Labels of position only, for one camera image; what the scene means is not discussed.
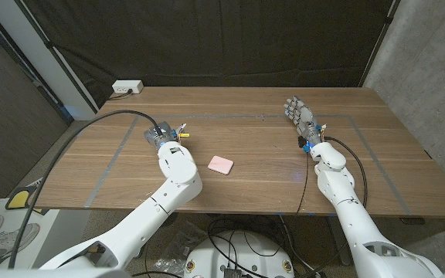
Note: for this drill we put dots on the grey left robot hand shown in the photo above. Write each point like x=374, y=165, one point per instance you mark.
x=158, y=134

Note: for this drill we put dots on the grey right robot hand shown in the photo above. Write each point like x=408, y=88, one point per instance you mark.
x=305, y=119

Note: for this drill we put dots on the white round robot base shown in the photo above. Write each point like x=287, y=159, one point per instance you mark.
x=215, y=258

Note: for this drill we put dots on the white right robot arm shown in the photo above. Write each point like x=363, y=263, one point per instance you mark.
x=346, y=216

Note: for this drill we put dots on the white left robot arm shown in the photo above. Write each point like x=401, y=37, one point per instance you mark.
x=168, y=193

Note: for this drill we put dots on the white power strip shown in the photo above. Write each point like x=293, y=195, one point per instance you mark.
x=126, y=85

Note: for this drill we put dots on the black backdrop stand pole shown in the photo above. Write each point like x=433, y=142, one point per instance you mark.
x=379, y=40
x=56, y=56

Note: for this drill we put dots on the clear plastic bag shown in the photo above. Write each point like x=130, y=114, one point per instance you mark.
x=180, y=243

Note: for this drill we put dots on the grey table leg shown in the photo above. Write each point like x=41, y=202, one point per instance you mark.
x=332, y=228

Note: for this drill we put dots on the black backdrop curtain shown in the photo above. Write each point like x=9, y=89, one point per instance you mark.
x=222, y=38

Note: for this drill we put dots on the white floor board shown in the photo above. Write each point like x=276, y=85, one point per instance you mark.
x=64, y=231

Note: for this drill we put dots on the black desk controller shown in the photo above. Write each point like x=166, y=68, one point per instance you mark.
x=412, y=221

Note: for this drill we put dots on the yellow and black floor piece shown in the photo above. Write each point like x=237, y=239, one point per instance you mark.
x=18, y=199

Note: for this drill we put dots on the grey finned box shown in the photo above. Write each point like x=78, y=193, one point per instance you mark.
x=232, y=273

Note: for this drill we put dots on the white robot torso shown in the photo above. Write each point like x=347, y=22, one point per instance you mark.
x=52, y=274

